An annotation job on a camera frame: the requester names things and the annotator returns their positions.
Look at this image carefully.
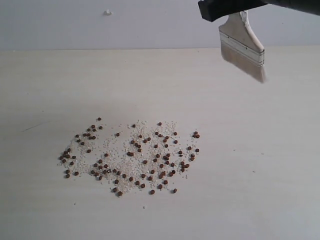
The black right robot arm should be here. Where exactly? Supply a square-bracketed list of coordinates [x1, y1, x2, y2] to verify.
[198, 0, 320, 22]

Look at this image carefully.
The wooden paint brush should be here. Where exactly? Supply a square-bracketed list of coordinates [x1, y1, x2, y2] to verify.
[218, 10, 267, 83]

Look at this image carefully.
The pile of pellets and grains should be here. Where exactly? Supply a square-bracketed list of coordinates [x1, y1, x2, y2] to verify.
[58, 117, 201, 197]

